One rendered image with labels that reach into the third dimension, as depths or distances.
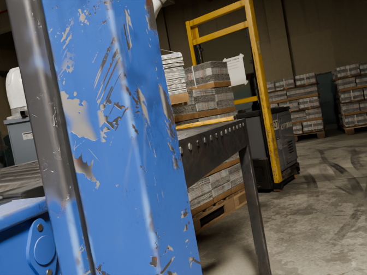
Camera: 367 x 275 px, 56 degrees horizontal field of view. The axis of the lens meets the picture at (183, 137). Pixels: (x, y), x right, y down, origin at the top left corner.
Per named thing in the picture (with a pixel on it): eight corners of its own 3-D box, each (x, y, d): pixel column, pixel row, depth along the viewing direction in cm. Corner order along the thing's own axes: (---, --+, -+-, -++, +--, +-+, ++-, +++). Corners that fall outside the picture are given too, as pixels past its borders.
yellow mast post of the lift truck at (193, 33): (213, 184, 371) (184, 22, 362) (218, 182, 378) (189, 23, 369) (220, 184, 365) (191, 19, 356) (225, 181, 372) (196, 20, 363)
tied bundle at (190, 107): (137, 129, 267) (132, 100, 266) (161, 125, 291) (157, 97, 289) (175, 123, 244) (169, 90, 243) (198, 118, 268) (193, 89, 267)
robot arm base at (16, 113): (4, 120, 171) (1, 108, 171) (14, 121, 192) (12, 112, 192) (42, 113, 175) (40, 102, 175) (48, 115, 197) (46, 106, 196)
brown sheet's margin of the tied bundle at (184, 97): (132, 106, 177) (130, 97, 176) (187, 95, 178) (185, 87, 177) (130, 112, 162) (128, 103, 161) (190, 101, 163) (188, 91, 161)
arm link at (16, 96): (3, 111, 183) (-5, 70, 181) (33, 109, 198) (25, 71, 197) (22, 106, 174) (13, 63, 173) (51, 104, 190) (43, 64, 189)
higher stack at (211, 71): (200, 209, 318) (175, 70, 312) (217, 199, 342) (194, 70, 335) (236, 210, 294) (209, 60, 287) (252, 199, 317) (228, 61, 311)
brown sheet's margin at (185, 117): (137, 128, 267) (136, 123, 267) (161, 124, 290) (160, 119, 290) (175, 121, 244) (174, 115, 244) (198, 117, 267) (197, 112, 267)
